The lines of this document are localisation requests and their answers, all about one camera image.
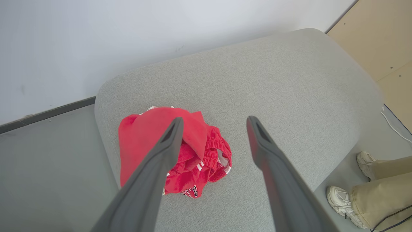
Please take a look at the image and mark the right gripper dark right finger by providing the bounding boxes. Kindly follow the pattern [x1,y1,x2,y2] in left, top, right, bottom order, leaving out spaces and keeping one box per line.
[246,116,338,232]

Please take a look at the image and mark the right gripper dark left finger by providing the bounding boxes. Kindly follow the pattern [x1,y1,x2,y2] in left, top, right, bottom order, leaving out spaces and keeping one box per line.
[91,117,184,232]

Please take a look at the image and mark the smooth red white-striped garment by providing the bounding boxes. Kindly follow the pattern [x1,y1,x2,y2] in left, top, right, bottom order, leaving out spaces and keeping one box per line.
[118,107,208,188]

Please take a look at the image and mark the grey fabric sofa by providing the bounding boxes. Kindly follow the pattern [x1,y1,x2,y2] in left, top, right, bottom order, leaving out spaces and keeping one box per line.
[94,28,384,232]

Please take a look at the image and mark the white sneaker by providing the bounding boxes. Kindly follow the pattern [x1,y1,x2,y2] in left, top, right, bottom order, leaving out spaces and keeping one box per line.
[356,151,378,181]
[326,186,369,230]

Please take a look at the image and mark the khaki trouser leg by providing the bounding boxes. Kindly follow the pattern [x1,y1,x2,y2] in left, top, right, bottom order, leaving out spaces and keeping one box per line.
[349,172,412,232]
[368,156,412,183]

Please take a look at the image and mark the dark grey baseboard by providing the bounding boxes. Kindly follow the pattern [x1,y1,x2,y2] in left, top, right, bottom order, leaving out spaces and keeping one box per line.
[0,96,97,134]

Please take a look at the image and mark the beige wooden panel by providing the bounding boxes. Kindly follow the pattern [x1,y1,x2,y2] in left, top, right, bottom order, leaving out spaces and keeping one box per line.
[326,0,412,133]

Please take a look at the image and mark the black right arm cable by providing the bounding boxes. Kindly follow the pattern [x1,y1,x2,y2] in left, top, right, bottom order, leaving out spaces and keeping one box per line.
[370,204,412,232]

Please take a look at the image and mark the white floor cable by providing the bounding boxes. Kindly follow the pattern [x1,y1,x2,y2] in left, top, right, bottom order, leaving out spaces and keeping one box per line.
[380,109,412,144]

